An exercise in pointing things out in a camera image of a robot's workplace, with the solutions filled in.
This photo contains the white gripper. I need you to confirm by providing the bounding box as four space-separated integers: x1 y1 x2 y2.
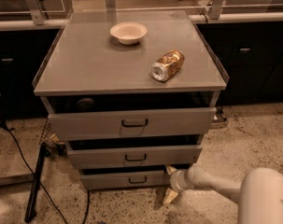
163 165 190 205

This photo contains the grey drawer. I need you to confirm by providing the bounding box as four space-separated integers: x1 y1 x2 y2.
80 165 170 190
67 135 202 169
49 92 216 141

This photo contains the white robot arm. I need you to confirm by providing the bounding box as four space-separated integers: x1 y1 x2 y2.
163 165 283 224

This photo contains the grey drawer cabinet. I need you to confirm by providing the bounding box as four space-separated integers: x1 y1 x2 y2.
32 9 230 191

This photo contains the dark object in top drawer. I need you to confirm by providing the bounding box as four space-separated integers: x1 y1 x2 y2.
76 98 95 112

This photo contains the crushed gold soda can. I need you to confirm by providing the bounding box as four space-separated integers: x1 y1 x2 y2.
151 50 185 82

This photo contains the black metal stand leg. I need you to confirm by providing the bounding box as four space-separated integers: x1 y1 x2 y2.
24 144 47 223

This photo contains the white paper bowl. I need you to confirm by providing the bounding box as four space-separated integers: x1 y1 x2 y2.
110 22 148 45

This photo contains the white railing bar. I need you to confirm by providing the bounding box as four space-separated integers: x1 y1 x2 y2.
0 12 283 31

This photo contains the wire basket with items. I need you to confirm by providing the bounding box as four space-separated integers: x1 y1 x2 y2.
40 120 66 156

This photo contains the black floor cable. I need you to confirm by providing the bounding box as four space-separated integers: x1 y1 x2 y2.
4 124 91 224

